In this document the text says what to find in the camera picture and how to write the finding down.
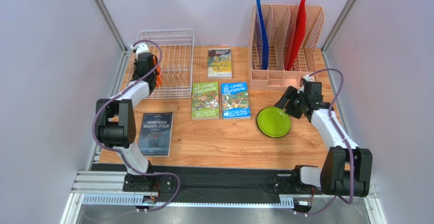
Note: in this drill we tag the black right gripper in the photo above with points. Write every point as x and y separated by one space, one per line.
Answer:
293 99

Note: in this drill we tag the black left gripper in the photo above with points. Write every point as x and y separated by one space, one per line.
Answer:
136 64

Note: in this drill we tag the orange plate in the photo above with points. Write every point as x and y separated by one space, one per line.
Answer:
158 71

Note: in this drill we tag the green plate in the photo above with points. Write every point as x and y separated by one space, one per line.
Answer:
273 122

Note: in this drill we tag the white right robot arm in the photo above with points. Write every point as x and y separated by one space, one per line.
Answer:
347 167

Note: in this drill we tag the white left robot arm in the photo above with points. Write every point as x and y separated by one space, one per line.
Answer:
114 126

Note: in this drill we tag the red folder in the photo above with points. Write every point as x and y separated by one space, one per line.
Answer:
297 36

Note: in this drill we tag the blue 26-storey treehouse book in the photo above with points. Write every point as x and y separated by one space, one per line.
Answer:
235 101

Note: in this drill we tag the pink plastic file organizer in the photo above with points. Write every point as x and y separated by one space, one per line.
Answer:
279 21

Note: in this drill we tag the green 65-storey treehouse book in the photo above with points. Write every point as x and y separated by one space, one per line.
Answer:
205 101

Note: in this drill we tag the small yellow cover book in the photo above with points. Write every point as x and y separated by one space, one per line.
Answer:
219 63

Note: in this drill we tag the blue folder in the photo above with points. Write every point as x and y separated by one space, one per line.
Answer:
261 37

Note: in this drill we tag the nineteen eighty-four book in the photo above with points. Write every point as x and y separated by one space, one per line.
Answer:
156 134

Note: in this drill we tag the black base mat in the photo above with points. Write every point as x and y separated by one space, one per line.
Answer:
215 185

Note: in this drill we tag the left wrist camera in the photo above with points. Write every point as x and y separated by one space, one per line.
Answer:
140 48

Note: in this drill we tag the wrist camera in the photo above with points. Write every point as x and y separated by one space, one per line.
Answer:
140 48
307 78

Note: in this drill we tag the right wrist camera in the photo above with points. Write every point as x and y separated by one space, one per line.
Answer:
307 78

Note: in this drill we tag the white wire dish rack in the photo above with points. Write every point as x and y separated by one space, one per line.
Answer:
178 54

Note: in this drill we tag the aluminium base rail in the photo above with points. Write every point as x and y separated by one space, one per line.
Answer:
104 188

